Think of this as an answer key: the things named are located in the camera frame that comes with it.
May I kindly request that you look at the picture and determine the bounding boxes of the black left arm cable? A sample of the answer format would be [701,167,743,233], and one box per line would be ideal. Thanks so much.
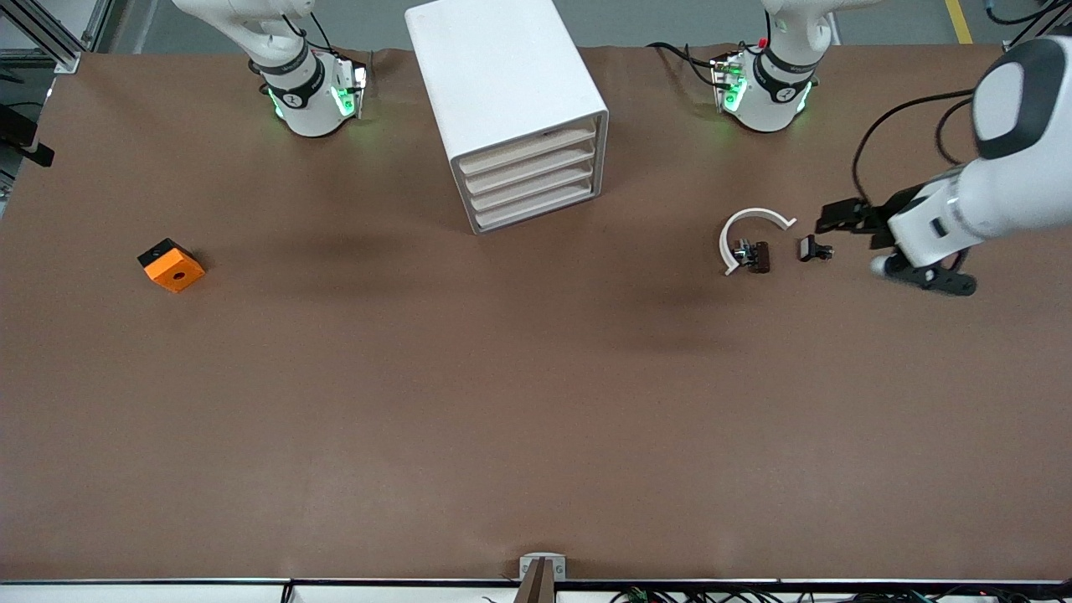
[851,88,979,206]

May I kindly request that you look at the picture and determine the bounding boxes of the white plastic bin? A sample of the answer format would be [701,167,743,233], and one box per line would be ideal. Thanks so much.
[458,124,598,176]

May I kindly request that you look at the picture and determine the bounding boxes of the aluminium frame profile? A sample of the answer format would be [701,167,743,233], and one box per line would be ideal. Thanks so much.
[0,0,114,75]
[1001,0,1072,53]

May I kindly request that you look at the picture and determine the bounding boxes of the orange and black button box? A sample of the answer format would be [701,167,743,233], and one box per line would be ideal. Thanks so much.
[137,238,206,294]

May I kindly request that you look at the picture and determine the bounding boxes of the white curved plastic arc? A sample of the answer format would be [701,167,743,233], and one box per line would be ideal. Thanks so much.
[719,207,797,277]

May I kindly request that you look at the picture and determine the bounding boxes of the white drawer cabinet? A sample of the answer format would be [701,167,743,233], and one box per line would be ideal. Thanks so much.
[405,0,610,235]

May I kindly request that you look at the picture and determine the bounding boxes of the tangled cables under table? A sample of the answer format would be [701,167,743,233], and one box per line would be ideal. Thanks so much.
[610,586,1072,603]

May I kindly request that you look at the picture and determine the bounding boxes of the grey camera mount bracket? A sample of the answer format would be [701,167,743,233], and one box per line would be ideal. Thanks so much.
[515,554,568,603]

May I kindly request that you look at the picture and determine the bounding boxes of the dark brown electrical component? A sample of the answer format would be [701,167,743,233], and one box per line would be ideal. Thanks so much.
[731,240,771,275]

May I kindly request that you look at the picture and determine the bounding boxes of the black base cable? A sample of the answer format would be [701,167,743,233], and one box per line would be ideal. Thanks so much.
[647,40,728,93]

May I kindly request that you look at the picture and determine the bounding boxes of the cream cabinet drawer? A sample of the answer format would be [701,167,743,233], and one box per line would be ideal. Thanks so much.
[468,162,600,214]
[463,144,598,195]
[474,181,601,232]

